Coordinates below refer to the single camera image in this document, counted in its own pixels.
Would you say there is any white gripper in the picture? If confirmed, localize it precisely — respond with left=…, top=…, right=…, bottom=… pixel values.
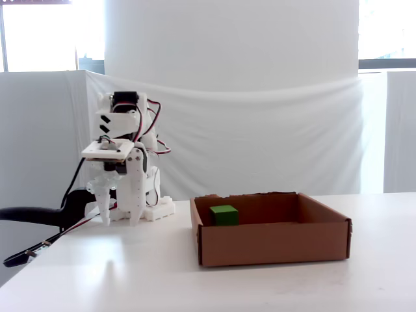
left=85, top=146, right=148, bottom=227

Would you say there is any green cube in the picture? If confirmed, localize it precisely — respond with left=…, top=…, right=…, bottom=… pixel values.
left=209, top=205, right=240, bottom=228

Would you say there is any brown cardboard box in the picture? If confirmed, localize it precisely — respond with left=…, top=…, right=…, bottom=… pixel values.
left=190, top=190, right=354, bottom=268

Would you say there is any black table clamp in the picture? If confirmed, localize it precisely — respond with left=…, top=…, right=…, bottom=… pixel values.
left=0, top=187, right=101, bottom=230

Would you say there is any wide white partition panel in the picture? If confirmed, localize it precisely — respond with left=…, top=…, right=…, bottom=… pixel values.
left=0, top=70, right=105, bottom=212

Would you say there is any white cloth backdrop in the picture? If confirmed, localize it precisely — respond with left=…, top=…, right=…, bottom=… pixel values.
left=84, top=0, right=389, bottom=200

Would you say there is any narrow white partition panel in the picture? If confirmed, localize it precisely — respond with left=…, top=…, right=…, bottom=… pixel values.
left=383, top=70, right=416, bottom=194

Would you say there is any black camera cable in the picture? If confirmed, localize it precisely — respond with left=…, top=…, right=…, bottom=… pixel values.
left=59, top=159, right=86, bottom=233

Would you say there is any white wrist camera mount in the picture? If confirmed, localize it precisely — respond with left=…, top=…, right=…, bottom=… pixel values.
left=81, top=138, right=136, bottom=163

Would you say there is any red black servo cable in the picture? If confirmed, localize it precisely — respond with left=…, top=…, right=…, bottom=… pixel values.
left=155, top=138, right=172, bottom=156
left=148, top=100, right=163, bottom=131
left=131, top=105, right=146, bottom=144

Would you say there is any red black wire bundle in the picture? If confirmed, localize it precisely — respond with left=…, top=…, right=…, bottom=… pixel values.
left=2, top=204, right=118, bottom=268

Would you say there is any dark horizontal window frame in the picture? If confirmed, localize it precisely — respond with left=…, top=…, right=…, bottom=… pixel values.
left=358, top=58, right=416, bottom=70

